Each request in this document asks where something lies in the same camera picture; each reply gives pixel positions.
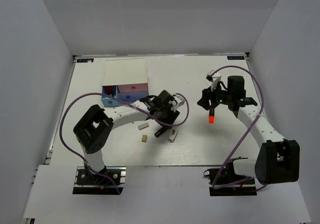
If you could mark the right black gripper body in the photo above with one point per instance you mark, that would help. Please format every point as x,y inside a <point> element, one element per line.
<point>220,96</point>

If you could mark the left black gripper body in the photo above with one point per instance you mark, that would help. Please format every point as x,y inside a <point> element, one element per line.
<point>165,111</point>

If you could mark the green cap highlighter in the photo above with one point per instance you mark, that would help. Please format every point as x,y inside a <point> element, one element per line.
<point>160,132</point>

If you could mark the pink white mini stapler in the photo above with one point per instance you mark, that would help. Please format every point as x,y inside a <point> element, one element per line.
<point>172,135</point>

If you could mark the orange cap highlighter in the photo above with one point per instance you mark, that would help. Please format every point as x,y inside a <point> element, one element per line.
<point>211,116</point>

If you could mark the pink drawer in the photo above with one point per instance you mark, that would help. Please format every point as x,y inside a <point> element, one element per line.
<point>133,88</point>

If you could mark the small blue drawer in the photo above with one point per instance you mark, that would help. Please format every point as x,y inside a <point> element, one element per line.
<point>108,100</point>

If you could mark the pink cap highlighter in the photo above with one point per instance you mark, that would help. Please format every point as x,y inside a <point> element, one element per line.
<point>109,91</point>

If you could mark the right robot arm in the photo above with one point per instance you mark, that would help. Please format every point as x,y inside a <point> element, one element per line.
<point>278,157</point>

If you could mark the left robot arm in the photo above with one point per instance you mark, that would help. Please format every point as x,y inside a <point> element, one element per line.
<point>93,129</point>

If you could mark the grey white eraser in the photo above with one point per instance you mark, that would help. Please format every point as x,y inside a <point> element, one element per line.
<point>143,126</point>

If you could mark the tan yellow eraser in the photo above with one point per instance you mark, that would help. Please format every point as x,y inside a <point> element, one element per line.
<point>144,138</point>

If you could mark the right corner label sticker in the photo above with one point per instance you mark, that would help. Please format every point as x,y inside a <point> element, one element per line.
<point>235,57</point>

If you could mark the corner label sticker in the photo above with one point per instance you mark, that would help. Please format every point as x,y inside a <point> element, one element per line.
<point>235,57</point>
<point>85,60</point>

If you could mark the white drawer cabinet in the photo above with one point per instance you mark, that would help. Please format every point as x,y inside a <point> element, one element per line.
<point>125,71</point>

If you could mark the left corner label sticker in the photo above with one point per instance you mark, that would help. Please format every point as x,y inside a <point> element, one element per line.
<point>85,60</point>

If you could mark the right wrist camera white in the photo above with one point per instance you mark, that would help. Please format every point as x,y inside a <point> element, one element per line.
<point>214,77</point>

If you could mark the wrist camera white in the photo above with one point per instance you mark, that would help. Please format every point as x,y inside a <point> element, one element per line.
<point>214,77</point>
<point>177,102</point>

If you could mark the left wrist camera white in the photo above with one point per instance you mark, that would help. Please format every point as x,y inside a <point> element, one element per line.
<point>177,102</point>

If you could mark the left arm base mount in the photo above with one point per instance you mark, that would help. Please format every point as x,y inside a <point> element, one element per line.
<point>87,183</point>

